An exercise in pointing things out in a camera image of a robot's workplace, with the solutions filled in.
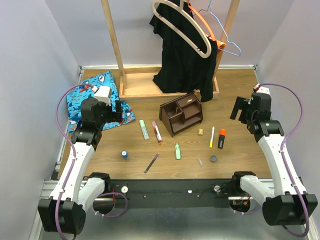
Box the mint green highlighter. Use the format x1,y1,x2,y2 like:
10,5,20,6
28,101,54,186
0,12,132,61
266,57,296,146
139,119,149,140

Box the orange black highlighter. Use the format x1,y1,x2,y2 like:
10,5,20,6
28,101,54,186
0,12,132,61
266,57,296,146
217,128,226,149

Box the pink red pen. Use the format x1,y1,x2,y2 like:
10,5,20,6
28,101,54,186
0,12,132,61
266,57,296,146
151,121,163,145

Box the yellow white marker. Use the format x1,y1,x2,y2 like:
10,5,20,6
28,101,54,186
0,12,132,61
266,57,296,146
209,126,215,148

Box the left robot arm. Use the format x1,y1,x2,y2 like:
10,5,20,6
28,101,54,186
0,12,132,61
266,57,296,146
38,97,123,240

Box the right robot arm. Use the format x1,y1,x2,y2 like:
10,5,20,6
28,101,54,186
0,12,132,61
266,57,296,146
230,91,318,226

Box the blue small bottle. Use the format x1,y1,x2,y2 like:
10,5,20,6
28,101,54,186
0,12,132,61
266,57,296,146
121,150,129,160

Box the brown wooden desk organizer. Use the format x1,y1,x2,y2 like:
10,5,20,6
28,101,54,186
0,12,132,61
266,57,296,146
159,92,203,138

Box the purple thin pen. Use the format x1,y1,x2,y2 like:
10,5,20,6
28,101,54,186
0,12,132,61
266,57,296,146
144,152,160,174

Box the round dark cap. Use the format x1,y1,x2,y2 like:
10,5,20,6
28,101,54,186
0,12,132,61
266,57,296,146
209,155,218,163

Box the black hanging garment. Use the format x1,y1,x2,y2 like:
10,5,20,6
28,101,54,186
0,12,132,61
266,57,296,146
149,3,218,103

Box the orange plastic hanger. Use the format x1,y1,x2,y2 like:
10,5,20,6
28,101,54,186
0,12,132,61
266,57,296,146
187,0,226,51

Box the small clear tube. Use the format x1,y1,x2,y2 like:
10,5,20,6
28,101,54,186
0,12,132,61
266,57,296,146
197,158,203,166

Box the beige wooden hanger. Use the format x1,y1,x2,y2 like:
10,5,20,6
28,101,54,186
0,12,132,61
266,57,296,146
152,0,212,59

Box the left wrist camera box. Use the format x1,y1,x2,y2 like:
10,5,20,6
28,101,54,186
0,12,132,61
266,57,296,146
94,85,112,106

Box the wooden clothes rack frame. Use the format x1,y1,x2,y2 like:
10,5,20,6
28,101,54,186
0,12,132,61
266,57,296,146
100,0,241,99

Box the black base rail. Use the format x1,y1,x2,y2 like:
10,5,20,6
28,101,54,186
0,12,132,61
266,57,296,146
111,178,248,209

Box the blue wire hanger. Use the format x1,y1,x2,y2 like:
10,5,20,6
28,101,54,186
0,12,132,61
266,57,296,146
190,0,242,57

